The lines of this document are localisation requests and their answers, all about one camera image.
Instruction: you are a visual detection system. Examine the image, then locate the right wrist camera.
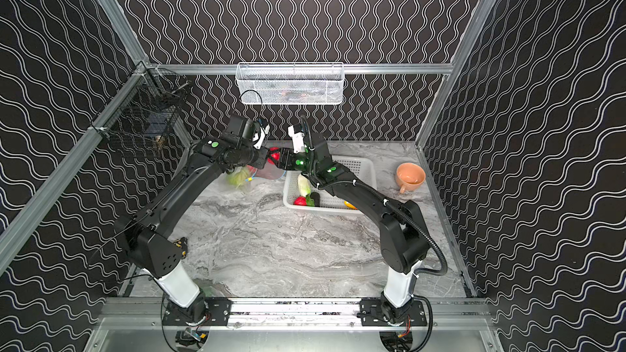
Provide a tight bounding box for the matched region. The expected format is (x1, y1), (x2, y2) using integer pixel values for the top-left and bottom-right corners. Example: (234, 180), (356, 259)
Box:
(288, 124), (306, 153)

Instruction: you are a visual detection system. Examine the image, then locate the clear zip top bag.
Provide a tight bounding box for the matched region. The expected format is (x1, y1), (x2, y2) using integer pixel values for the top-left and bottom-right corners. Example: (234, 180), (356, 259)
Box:
(224, 143), (290, 192)

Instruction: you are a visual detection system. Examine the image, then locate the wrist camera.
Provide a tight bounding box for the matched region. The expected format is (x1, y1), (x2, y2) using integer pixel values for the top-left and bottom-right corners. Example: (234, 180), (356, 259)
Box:
(251, 123), (270, 149)
(288, 124), (306, 153)

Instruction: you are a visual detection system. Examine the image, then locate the red strawberry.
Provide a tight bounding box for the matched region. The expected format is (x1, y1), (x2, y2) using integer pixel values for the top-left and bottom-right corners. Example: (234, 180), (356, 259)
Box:
(293, 197), (308, 206)
(268, 148), (280, 166)

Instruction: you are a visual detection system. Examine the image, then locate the orange ceramic cup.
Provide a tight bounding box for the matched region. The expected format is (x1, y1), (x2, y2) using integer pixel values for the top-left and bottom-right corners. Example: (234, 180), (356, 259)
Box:
(395, 162), (426, 194)

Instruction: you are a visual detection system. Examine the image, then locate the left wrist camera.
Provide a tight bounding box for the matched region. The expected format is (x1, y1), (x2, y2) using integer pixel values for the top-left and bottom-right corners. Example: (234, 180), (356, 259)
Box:
(251, 123), (270, 149)

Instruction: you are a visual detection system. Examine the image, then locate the orange yellow mango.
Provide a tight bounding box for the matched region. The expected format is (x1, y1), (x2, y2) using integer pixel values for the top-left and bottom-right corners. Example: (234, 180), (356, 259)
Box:
(343, 201), (358, 210)

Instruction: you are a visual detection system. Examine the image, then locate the black wire wall basket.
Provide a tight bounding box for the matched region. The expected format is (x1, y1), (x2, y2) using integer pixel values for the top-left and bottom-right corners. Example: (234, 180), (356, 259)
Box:
(99, 68), (191, 159)

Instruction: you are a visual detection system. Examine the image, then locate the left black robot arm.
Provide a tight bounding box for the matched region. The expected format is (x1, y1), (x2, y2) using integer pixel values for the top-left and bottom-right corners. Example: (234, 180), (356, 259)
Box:
(114, 116), (270, 325)

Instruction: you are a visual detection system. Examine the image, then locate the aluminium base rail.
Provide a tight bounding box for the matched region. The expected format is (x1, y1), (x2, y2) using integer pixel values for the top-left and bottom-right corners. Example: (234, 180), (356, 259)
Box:
(98, 298), (491, 332)

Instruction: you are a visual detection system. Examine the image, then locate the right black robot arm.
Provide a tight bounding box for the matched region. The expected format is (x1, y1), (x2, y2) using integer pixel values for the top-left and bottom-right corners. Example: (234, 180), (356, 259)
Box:
(268, 135), (448, 324)

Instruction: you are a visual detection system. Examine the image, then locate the red strawberry front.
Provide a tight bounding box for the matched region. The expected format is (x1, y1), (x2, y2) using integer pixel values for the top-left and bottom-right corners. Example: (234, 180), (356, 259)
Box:
(293, 197), (308, 206)

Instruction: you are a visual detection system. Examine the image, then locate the white plastic perforated basket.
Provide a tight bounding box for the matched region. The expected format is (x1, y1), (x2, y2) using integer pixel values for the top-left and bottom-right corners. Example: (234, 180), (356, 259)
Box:
(283, 155), (378, 214)

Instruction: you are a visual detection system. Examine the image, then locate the black yellow tape measure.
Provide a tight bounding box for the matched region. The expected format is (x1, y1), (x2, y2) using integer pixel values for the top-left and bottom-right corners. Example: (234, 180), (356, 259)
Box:
(174, 237), (188, 259)

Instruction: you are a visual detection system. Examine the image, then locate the green cabbage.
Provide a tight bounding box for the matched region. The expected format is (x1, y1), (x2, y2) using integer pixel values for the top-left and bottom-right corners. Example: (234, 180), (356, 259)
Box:
(227, 166), (254, 187)

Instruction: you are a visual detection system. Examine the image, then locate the white wire wall basket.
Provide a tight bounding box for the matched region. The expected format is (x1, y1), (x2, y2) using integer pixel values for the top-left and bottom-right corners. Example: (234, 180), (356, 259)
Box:
(235, 62), (346, 105)

